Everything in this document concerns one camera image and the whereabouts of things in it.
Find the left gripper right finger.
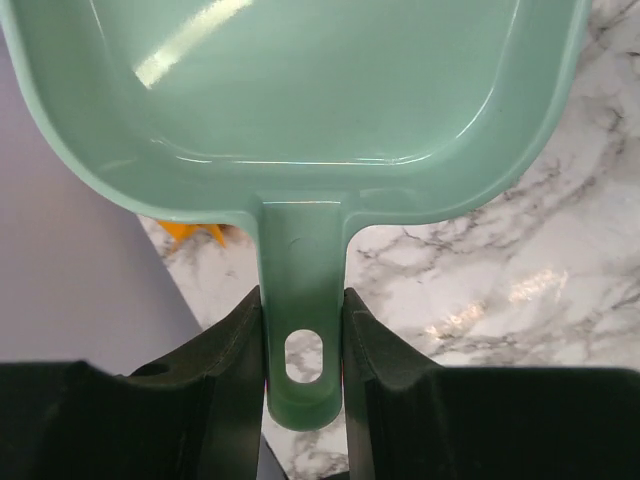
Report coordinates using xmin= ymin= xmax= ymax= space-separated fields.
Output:
xmin=342 ymin=289 xmax=639 ymax=479

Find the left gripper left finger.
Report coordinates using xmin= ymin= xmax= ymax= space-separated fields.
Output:
xmin=1 ymin=290 xmax=264 ymax=479

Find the green plastic dustpan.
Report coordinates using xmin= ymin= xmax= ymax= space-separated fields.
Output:
xmin=1 ymin=1 xmax=591 ymax=431

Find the orange snack bag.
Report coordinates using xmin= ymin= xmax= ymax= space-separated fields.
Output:
xmin=156 ymin=220 xmax=226 ymax=251

